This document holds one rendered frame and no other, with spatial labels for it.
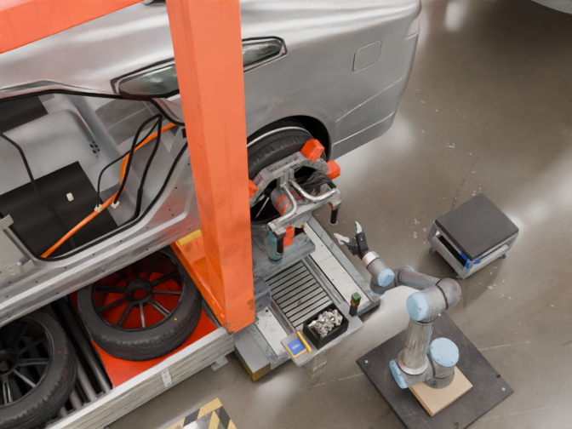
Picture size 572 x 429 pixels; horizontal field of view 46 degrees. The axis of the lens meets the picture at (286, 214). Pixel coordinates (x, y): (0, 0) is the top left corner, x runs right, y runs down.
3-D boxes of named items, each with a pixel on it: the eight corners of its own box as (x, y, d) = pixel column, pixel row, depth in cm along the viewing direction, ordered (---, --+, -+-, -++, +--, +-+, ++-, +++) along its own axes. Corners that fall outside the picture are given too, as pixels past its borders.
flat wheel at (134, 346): (146, 239, 409) (140, 217, 389) (226, 301, 385) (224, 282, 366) (61, 314, 379) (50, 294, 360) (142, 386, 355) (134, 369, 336)
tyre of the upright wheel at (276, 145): (237, 109, 330) (183, 207, 363) (262, 140, 319) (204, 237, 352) (323, 117, 378) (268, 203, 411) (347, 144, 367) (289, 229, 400)
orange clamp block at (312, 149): (308, 151, 349) (317, 139, 345) (317, 162, 345) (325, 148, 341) (299, 151, 344) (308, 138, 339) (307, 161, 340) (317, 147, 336)
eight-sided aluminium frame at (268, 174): (317, 200, 390) (323, 137, 345) (324, 208, 387) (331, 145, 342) (237, 243, 372) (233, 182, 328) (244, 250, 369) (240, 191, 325)
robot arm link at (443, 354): (459, 372, 344) (466, 357, 330) (430, 383, 341) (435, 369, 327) (444, 346, 353) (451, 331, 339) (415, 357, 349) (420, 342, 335)
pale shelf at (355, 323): (345, 303, 369) (346, 300, 367) (363, 327, 361) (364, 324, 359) (279, 342, 355) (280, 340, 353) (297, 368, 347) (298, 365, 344)
